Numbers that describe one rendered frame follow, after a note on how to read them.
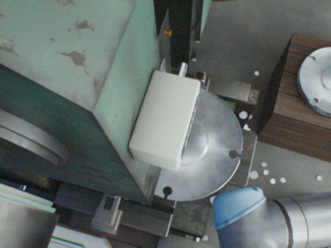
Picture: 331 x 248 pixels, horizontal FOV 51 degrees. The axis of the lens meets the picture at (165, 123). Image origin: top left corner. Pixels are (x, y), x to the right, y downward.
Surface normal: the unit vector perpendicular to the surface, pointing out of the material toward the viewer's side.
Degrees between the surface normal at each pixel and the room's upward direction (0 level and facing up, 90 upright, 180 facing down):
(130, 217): 0
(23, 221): 71
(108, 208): 0
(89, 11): 45
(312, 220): 11
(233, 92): 0
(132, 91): 90
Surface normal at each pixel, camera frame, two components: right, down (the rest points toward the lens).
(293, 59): -0.04, -0.34
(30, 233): 0.93, 0.18
